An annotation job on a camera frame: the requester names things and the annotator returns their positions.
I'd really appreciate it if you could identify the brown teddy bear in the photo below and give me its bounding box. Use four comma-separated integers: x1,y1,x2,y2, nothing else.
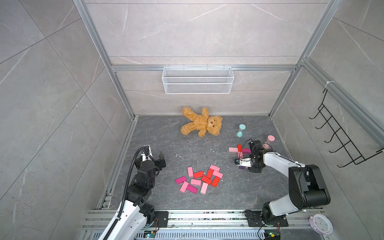
181,107,223,138

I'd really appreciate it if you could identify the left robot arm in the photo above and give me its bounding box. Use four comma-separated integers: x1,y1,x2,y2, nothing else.
99,145,166,240

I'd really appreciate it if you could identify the pink sand timer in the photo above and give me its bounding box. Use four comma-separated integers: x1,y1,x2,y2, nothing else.
263,135,275,150

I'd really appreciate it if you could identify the black wire hook rack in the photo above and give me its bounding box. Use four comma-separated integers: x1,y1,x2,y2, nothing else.
309,89,384,168

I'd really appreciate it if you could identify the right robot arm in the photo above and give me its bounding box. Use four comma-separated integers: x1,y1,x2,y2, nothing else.
234,139,331,226

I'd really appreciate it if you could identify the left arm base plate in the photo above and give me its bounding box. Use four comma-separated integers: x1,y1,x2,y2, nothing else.
146,211,169,228

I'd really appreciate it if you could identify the lilac round clock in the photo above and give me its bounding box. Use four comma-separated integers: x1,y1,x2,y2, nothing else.
309,214,333,235

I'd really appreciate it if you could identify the left black cable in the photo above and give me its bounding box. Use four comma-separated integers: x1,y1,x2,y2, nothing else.
101,146,149,240

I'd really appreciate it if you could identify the white wire mesh basket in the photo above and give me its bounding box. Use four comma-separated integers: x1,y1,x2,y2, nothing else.
162,67,235,95

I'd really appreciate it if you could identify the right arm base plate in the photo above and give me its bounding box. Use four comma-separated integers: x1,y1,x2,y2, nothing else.
244,210,289,227

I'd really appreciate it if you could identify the teal sand timer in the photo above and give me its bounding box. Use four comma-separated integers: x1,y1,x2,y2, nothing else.
236,124,246,138

